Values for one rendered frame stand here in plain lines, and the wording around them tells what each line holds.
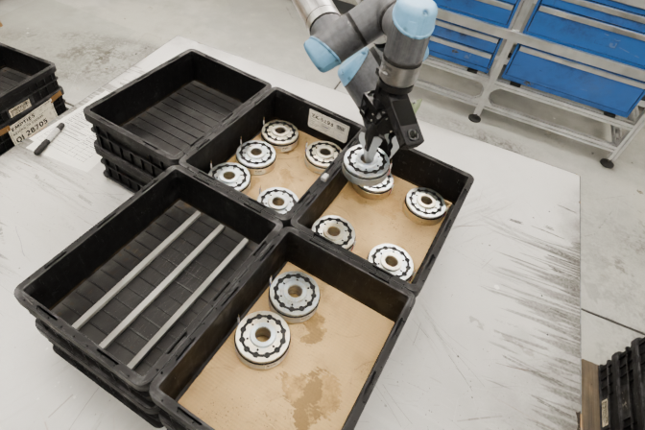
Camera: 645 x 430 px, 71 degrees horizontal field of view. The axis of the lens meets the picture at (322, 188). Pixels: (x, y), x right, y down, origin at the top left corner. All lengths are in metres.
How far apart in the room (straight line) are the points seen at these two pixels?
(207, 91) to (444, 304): 0.91
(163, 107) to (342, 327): 0.82
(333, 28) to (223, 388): 0.69
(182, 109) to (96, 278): 0.57
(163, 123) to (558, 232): 1.19
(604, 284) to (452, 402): 1.57
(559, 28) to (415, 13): 2.05
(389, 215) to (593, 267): 1.59
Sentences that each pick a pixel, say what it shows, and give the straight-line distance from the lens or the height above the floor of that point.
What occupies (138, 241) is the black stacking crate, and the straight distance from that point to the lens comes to 1.07.
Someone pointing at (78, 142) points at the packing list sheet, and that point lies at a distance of 1.53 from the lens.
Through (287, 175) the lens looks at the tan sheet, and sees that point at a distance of 1.19.
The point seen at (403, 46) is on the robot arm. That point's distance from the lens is 0.85.
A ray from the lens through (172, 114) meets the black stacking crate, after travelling 1.38.
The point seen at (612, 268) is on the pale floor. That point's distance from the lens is 2.65.
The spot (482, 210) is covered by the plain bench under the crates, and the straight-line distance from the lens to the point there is 1.45.
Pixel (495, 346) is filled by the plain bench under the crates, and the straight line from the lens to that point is 1.20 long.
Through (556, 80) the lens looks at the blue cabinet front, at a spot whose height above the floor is 0.41.
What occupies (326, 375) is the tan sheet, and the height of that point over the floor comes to 0.83.
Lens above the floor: 1.67
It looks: 46 degrees down
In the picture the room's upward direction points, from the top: 11 degrees clockwise
